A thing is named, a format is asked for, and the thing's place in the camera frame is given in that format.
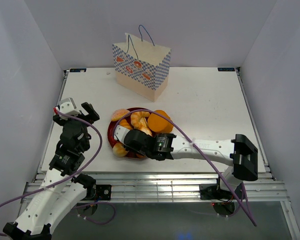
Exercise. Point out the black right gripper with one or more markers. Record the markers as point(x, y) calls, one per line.
point(124, 146)

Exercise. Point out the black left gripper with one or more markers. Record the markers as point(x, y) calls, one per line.
point(92, 114)

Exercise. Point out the small round bread roll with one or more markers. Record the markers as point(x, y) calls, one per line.
point(119, 150)

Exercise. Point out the round orange bun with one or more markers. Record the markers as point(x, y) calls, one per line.
point(158, 124)

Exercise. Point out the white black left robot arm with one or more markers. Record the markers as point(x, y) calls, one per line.
point(63, 187)

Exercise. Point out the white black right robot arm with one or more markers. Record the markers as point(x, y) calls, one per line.
point(240, 156)

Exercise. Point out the white topped oval bread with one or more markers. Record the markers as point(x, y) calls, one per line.
point(146, 130)

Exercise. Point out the curved croissant bread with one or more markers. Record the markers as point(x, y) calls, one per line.
point(139, 119)

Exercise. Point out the striped croissant bread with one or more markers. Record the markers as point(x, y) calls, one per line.
point(124, 123)

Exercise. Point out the pink sugared bread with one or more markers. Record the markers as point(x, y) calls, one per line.
point(118, 114)

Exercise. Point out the checkered paper bag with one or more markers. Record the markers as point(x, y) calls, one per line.
point(142, 66)

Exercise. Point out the red round plate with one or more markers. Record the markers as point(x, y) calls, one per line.
point(112, 141)

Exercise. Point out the left blue table label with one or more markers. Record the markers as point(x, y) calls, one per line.
point(77, 70)

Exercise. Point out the blue table label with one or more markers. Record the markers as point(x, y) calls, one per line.
point(226, 69)
point(77, 70)

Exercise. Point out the right blue table label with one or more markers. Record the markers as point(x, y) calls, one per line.
point(226, 69)

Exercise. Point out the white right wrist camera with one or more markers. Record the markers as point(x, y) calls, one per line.
point(120, 133)

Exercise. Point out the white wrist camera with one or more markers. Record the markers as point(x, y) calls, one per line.
point(67, 106)
point(120, 133)

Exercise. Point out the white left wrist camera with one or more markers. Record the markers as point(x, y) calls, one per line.
point(67, 106)

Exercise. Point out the aluminium frame rail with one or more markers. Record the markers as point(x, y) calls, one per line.
point(177, 188)

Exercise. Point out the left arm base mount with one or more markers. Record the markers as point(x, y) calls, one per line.
point(99, 192)

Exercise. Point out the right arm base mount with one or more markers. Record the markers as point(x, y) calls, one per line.
point(210, 192)

